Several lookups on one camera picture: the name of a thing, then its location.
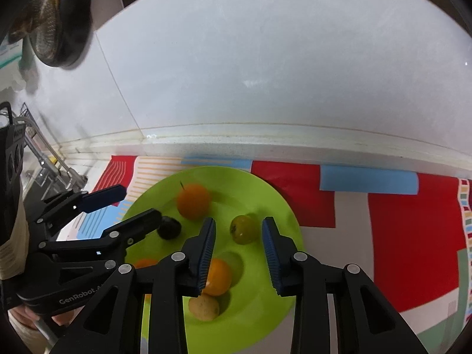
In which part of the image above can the colourful patchwork tablecloth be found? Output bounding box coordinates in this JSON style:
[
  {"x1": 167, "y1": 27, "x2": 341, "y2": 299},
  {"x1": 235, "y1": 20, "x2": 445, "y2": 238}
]
[{"x1": 58, "y1": 156, "x2": 471, "y2": 353}]

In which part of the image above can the green plate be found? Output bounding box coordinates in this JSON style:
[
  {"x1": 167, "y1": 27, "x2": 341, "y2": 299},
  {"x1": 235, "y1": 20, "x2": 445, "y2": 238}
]
[{"x1": 124, "y1": 166, "x2": 303, "y2": 353}]

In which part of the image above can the green tomato front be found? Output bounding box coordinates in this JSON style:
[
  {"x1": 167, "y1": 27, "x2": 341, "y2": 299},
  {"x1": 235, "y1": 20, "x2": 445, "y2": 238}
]
[{"x1": 230, "y1": 215, "x2": 259, "y2": 245}]

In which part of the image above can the black frying pan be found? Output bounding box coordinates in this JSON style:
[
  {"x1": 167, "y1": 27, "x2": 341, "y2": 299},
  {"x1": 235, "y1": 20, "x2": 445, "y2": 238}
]
[{"x1": 6, "y1": 0, "x2": 91, "y2": 67}]

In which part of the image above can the tan round fruit front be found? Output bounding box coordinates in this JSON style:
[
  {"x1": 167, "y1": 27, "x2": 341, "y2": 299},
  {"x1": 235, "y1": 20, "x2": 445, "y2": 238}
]
[{"x1": 188, "y1": 293, "x2": 220, "y2": 322}]

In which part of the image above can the wire sponge basket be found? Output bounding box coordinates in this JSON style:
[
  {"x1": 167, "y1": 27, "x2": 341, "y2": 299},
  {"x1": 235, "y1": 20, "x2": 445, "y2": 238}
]
[{"x1": 20, "y1": 102, "x2": 37, "y2": 138}]

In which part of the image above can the dark plum back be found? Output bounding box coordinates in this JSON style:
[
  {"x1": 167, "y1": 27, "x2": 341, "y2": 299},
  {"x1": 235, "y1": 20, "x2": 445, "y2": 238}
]
[{"x1": 157, "y1": 216, "x2": 182, "y2": 240}]

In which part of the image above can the orange fruit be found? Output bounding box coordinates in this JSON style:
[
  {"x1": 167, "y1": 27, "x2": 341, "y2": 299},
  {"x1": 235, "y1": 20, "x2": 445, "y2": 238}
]
[
  {"x1": 134, "y1": 258, "x2": 158, "y2": 268},
  {"x1": 176, "y1": 183, "x2": 211, "y2": 221},
  {"x1": 202, "y1": 258, "x2": 232, "y2": 296}
]

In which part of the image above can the chrome kitchen faucet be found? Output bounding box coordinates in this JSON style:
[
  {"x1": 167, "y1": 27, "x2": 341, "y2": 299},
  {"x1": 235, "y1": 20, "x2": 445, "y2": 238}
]
[{"x1": 13, "y1": 116, "x2": 88, "y2": 200}]

